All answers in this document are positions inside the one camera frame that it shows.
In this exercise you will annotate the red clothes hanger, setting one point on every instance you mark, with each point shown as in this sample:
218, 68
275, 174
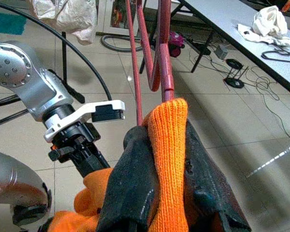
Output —
168, 72

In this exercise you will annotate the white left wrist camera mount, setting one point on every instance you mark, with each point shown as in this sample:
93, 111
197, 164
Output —
82, 111

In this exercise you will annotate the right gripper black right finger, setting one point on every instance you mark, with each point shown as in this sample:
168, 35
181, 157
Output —
207, 193

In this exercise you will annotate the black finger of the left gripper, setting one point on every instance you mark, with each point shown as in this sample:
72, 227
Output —
91, 162

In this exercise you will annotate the white glass door cabinet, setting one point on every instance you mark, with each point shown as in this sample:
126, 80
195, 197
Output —
104, 17

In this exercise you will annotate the white T-shirt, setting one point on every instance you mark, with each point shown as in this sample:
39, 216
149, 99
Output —
268, 24

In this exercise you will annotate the black clothes rack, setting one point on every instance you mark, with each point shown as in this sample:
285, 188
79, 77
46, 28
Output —
64, 60

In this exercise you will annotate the white table black legs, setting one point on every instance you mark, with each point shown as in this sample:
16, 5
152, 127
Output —
220, 12

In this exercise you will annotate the black round stand base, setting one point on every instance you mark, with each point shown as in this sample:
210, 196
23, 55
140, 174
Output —
234, 83
234, 63

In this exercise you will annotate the teal cloth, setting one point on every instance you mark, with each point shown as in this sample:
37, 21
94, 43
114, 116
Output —
4, 23

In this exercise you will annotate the pink vacuum cleaner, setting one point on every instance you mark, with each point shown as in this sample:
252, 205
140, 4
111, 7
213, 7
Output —
175, 39

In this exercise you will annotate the grey power adapter box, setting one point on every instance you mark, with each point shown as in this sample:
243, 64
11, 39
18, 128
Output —
221, 52

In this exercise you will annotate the orange polo shirt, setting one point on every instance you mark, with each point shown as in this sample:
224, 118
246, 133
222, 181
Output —
169, 145

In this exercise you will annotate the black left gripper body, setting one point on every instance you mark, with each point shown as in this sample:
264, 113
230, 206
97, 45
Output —
75, 135

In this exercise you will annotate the white grey jacket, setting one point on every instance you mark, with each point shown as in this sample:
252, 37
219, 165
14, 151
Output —
70, 17

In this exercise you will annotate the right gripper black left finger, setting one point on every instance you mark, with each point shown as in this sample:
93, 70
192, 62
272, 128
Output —
128, 183

